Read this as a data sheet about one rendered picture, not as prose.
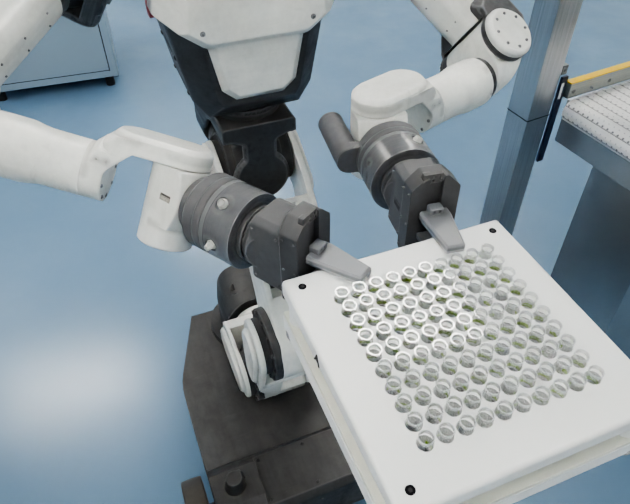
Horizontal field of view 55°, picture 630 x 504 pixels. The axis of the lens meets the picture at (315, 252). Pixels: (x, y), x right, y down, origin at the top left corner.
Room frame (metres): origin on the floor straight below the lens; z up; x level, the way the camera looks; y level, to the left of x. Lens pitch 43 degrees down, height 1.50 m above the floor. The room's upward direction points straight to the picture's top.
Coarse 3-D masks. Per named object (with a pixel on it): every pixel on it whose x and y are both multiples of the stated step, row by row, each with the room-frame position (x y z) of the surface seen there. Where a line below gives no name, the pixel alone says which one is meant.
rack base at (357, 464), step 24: (288, 312) 0.40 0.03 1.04; (312, 360) 0.34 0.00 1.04; (312, 384) 0.33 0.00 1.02; (336, 408) 0.29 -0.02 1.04; (336, 432) 0.27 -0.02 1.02; (360, 456) 0.24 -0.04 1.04; (576, 456) 0.24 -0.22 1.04; (600, 456) 0.25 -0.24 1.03; (360, 480) 0.23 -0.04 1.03; (528, 480) 0.22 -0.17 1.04; (552, 480) 0.23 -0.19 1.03
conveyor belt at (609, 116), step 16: (592, 96) 1.11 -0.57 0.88; (608, 96) 1.11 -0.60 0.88; (624, 96) 1.11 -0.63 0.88; (576, 112) 1.07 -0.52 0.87; (592, 112) 1.05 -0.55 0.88; (608, 112) 1.05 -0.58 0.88; (624, 112) 1.05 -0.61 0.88; (592, 128) 1.02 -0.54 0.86; (608, 128) 1.00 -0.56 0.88; (624, 128) 0.99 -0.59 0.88; (608, 144) 0.98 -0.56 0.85; (624, 144) 0.96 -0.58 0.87
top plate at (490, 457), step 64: (384, 256) 0.43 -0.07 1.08; (448, 256) 0.43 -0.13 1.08; (512, 256) 0.43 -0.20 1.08; (320, 320) 0.35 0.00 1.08; (384, 320) 0.35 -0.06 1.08; (576, 320) 0.35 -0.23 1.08; (384, 384) 0.28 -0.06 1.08; (384, 448) 0.23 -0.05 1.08; (448, 448) 0.23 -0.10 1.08; (512, 448) 0.23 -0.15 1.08; (576, 448) 0.23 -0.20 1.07
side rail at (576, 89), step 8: (616, 72) 1.15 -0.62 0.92; (624, 72) 1.16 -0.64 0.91; (592, 80) 1.12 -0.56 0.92; (600, 80) 1.13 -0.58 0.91; (608, 80) 1.14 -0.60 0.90; (616, 80) 1.16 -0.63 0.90; (624, 80) 1.17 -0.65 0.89; (568, 88) 1.10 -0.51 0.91; (576, 88) 1.10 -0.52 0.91; (584, 88) 1.11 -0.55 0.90; (568, 96) 1.09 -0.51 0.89
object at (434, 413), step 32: (416, 288) 0.38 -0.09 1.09; (448, 288) 0.38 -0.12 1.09; (480, 288) 0.38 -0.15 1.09; (416, 320) 0.34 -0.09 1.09; (448, 320) 0.34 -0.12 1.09; (480, 320) 0.34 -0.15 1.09; (512, 320) 0.34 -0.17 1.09; (416, 352) 0.31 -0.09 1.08; (480, 352) 0.31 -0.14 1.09; (512, 352) 0.31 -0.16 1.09; (544, 352) 0.31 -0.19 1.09; (416, 384) 0.28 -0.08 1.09; (448, 384) 0.28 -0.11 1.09; (480, 384) 0.28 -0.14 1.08; (512, 384) 0.28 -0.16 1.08
